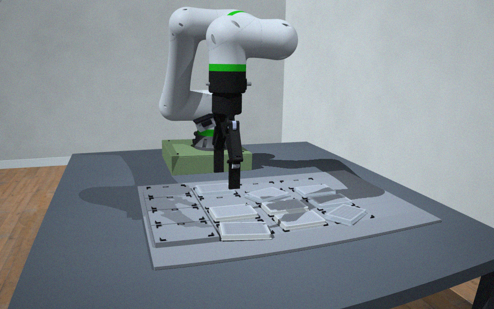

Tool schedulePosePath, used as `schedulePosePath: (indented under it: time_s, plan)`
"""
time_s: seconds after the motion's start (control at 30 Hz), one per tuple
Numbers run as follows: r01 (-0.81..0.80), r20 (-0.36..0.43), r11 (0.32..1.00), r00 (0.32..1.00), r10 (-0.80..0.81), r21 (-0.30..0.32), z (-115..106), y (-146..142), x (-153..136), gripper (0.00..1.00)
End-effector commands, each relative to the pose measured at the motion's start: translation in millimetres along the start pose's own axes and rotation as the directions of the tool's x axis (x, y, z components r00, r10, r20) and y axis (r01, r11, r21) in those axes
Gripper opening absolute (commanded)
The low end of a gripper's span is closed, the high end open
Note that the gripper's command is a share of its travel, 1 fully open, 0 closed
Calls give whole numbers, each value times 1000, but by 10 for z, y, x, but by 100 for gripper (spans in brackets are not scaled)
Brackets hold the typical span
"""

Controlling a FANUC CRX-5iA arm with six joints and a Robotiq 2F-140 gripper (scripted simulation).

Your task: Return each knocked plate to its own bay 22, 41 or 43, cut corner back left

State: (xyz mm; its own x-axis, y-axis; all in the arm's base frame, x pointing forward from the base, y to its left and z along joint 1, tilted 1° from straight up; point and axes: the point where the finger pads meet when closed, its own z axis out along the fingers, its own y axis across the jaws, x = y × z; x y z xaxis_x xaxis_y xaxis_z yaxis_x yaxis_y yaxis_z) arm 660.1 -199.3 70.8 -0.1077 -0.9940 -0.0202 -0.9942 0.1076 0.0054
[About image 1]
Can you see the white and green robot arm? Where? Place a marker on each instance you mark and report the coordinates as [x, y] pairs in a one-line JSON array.
[[232, 37]]

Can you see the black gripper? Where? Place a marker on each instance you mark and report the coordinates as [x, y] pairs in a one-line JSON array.
[[227, 130]]

